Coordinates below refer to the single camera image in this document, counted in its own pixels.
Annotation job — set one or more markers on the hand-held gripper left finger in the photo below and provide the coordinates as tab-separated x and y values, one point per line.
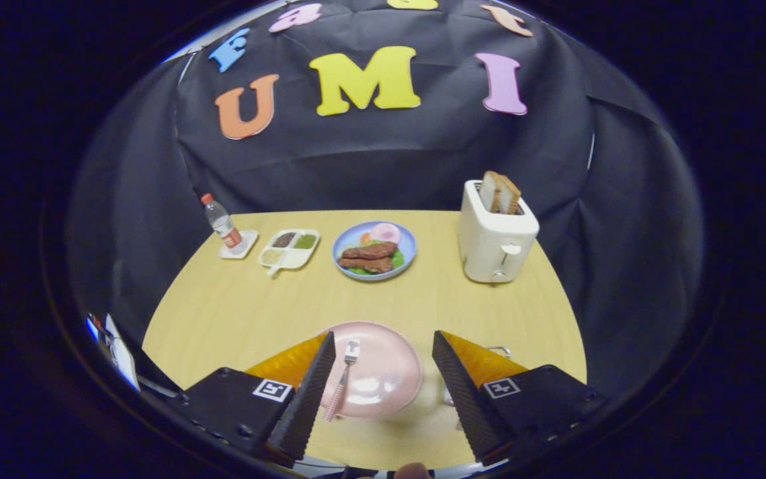
306	406

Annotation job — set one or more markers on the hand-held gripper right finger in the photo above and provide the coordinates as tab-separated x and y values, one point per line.
466	406

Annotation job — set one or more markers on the small metal tray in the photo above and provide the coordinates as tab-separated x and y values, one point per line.
447	398

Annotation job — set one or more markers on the pink plate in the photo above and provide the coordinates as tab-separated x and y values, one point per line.
383	372

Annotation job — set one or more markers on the white divided condiment tray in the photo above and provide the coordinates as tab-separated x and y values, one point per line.
290	257

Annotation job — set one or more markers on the brown meat piece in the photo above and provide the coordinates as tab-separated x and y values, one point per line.
366	264
370	251

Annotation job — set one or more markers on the white toaster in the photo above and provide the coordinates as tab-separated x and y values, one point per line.
489	253

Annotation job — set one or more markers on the green lettuce leaf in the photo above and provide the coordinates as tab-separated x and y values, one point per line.
398	258

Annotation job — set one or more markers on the blue plate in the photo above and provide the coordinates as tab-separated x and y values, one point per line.
409	247

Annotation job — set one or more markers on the white square coaster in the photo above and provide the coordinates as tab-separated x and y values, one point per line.
249	239

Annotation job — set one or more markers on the pink ham slice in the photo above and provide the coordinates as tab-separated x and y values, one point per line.
386	233

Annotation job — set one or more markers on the clear bottle with red cap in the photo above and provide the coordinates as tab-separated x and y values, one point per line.
223	226

